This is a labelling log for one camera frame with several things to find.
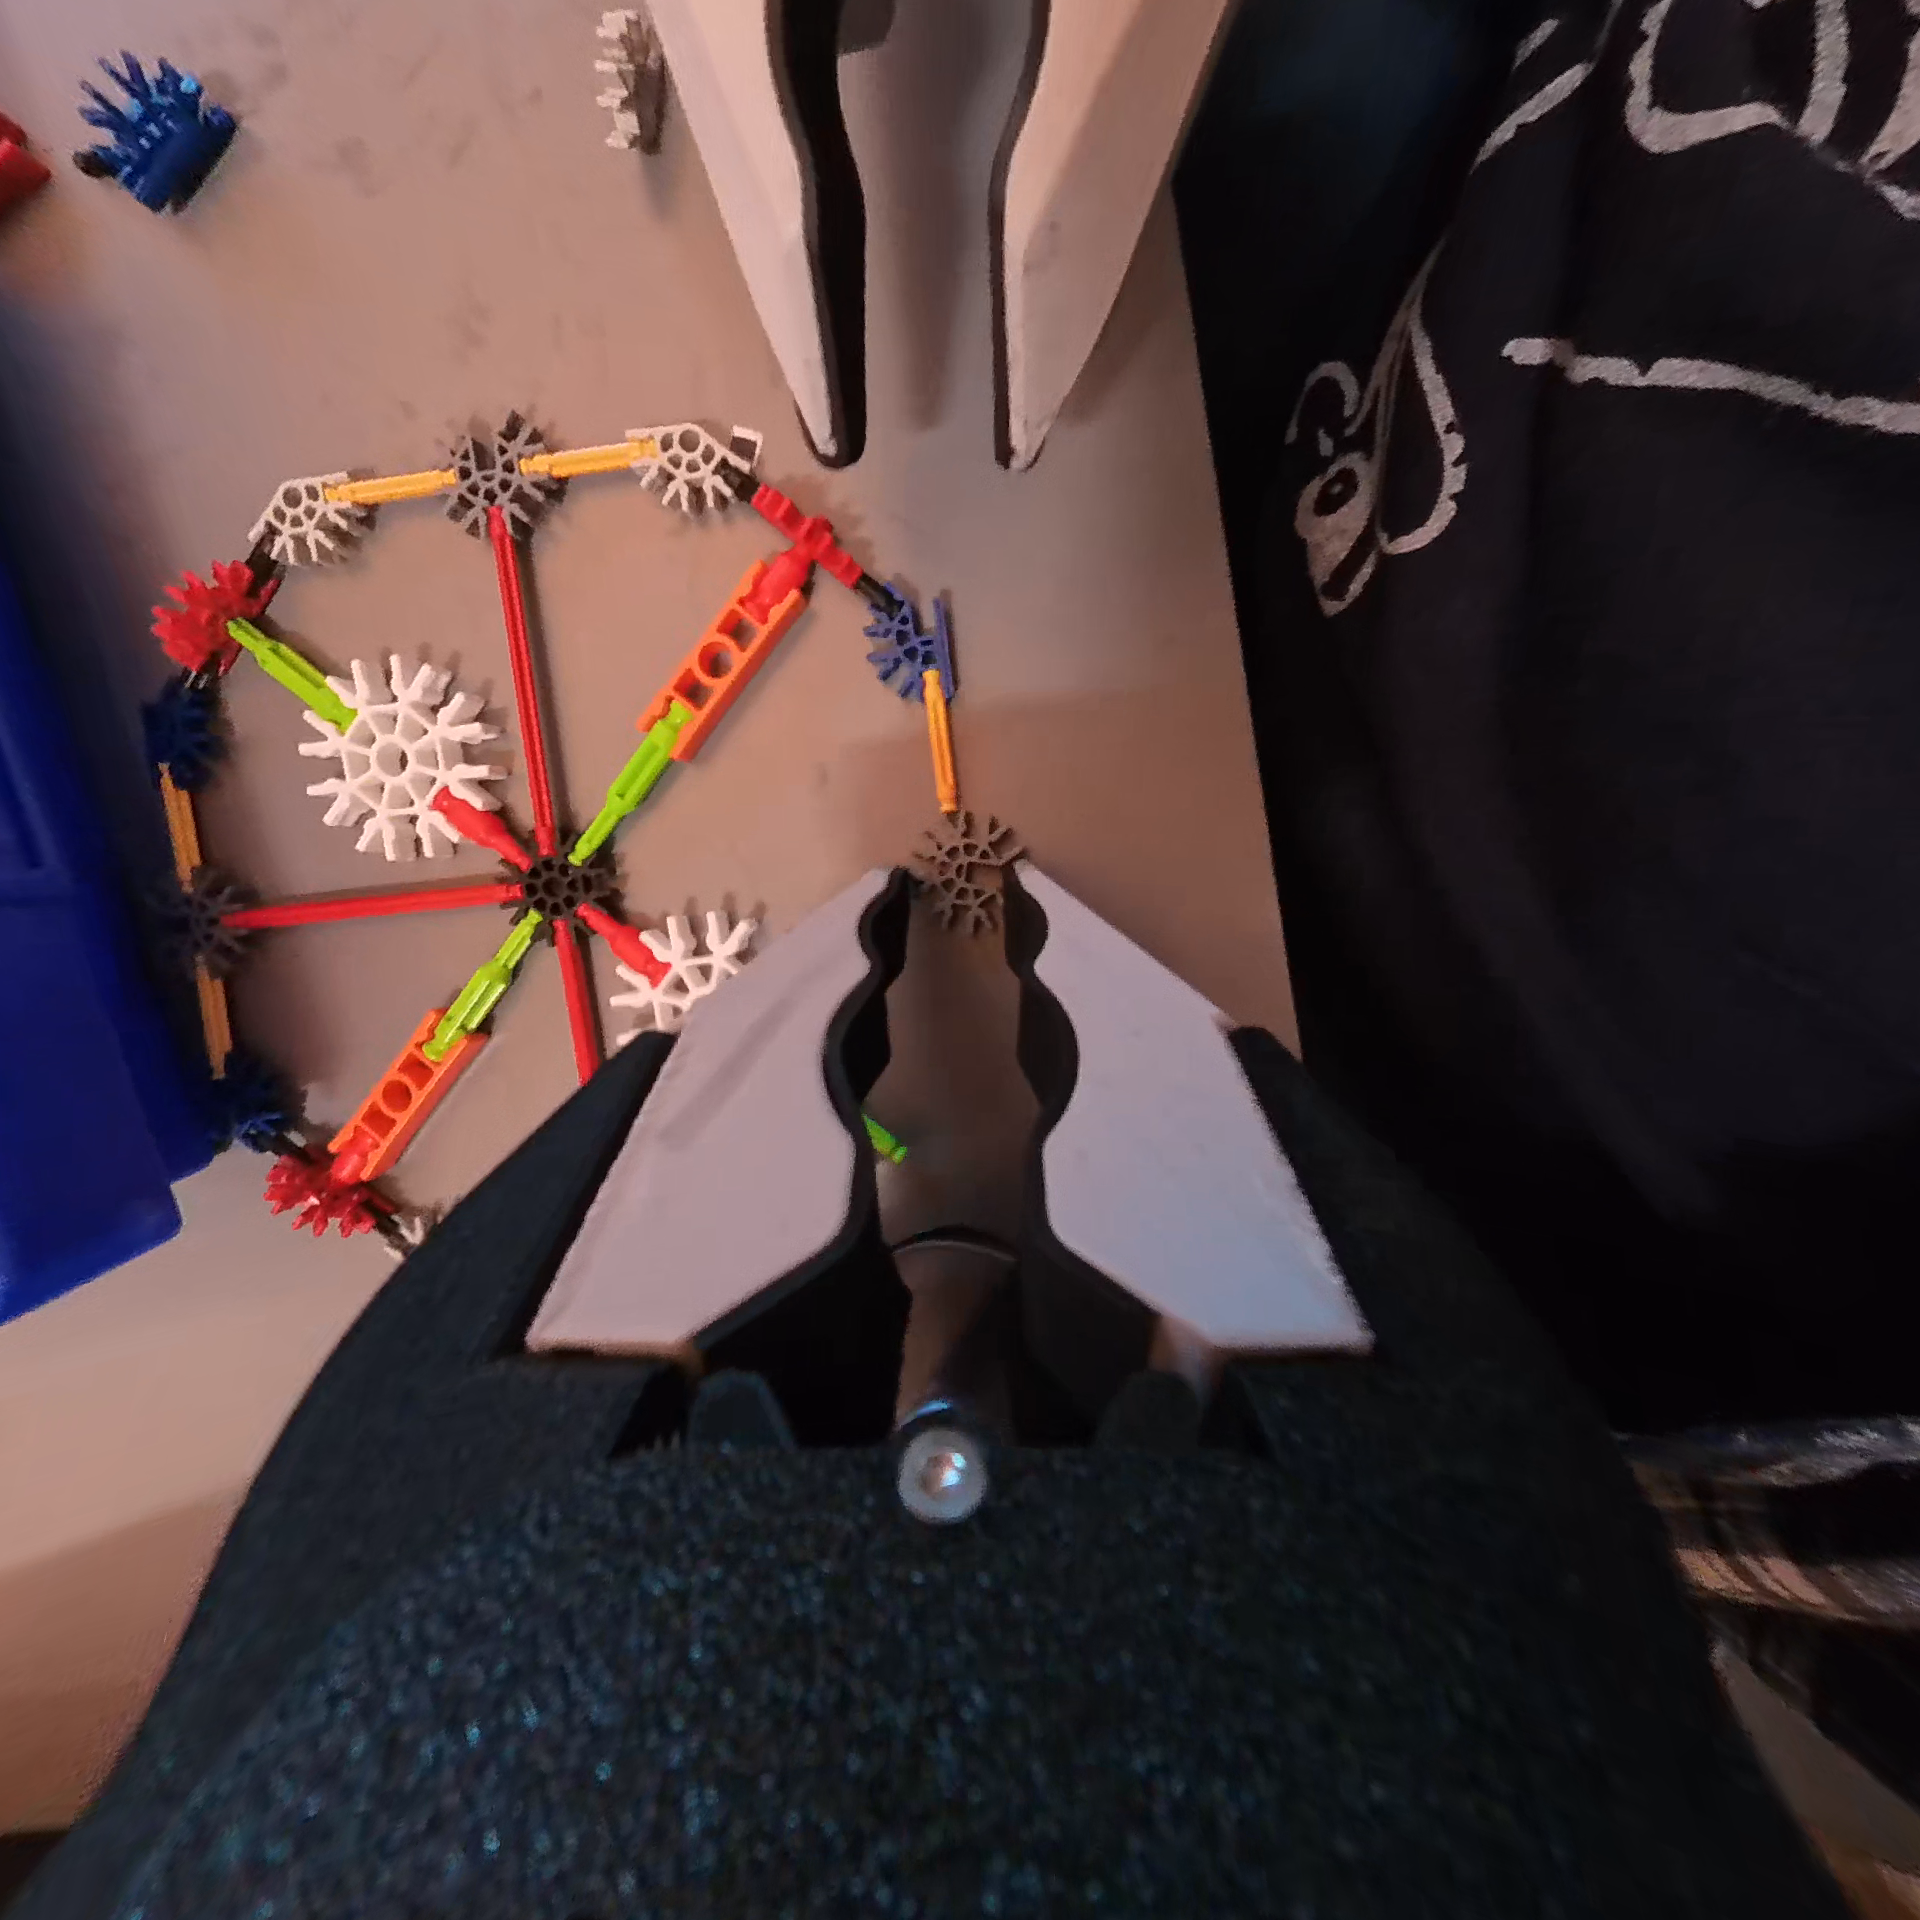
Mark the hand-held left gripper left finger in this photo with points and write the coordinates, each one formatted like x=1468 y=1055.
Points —
x=720 y=1186

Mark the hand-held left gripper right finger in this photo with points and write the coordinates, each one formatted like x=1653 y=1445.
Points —
x=1185 y=1186

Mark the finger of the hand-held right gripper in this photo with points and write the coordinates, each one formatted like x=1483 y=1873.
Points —
x=749 y=150
x=1094 y=182

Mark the colourful toy wheel model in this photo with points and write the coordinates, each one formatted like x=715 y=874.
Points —
x=563 y=886

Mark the grey toy connector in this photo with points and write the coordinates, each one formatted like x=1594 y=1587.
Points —
x=970 y=869

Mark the yellow toy rod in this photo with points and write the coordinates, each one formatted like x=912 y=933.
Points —
x=941 y=745

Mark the blue toy connector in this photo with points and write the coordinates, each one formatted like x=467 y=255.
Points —
x=907 y=643
x=157 y=135

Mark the blue plastic bin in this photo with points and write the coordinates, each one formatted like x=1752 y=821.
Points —
x=59 y=974

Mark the small white toy piece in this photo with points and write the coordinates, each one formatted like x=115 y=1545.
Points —
x=628 y=84

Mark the black printed t-shirt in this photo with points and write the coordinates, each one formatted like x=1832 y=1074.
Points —
x=1574 y=751

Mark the plaid flannel shirt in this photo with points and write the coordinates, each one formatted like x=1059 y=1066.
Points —
x=1798 y=1561

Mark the red toy connector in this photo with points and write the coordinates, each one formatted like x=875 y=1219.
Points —
x=19 y=159

